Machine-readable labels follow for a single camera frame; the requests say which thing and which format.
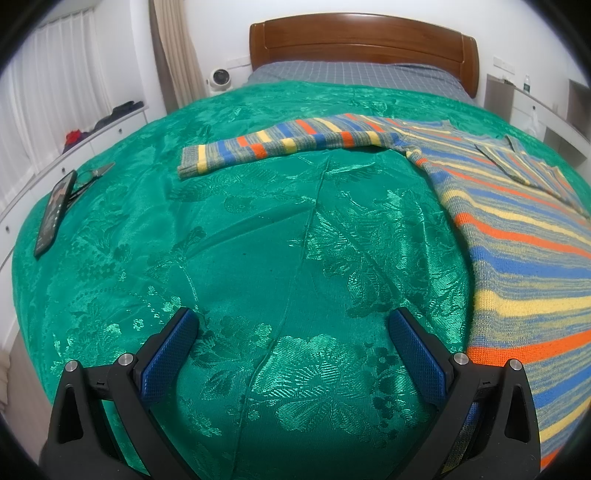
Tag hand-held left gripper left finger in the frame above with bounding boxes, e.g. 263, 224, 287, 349
39, 307, 200, 480

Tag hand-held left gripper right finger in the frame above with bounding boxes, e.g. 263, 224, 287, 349
388, 308, 541, 480

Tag striped knit sweater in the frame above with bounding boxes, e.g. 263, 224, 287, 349
178, 113, 591, 472

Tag dark clothes pile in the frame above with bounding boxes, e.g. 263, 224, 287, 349
90, 99, 144, 132

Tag green floral blanket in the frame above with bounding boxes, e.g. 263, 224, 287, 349
11, 80, 591, 480

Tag black smartphone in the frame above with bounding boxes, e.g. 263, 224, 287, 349
34, 170, 78, 258

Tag folded glasses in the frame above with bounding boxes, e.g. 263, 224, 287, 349
69, 161, 116, 201

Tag white drawer cabinet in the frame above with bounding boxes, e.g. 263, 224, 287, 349
0, 104, 151, 268

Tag red cloth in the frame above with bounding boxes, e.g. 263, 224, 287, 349
62, 129, 90, 153

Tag white desk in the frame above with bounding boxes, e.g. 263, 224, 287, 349
485, 76, 591, 162

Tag white sheer curtain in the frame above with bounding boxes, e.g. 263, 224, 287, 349
0, 9, 114, 185

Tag grey checked bed sheet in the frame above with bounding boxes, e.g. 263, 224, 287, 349
243, 61, 476, 100

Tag beige curtain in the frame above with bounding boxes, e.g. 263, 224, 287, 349
152, 0, 206, 116

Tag brown wooden headboard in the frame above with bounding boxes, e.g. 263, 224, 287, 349
249, 12, 478, 97

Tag white round camera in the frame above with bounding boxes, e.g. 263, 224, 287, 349
206, 68, 232, 94

